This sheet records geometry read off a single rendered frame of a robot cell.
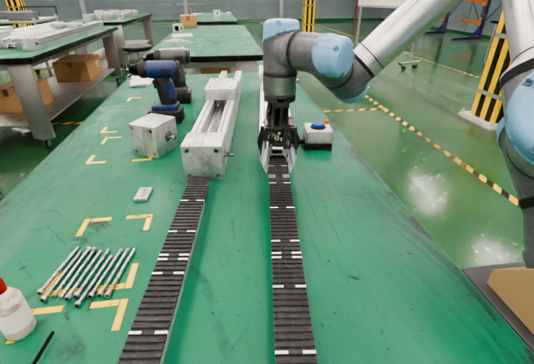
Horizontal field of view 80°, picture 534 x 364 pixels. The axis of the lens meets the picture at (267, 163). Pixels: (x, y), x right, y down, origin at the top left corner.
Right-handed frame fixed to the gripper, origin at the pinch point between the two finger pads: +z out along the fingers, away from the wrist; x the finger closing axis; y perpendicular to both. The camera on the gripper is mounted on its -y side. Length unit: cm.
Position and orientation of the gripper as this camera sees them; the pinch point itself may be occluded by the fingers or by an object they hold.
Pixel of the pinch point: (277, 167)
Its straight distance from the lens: 83.6
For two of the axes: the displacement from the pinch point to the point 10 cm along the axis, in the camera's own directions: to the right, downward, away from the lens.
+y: 0.2, 4.7, -8.8
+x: 10.0, -0.1, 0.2
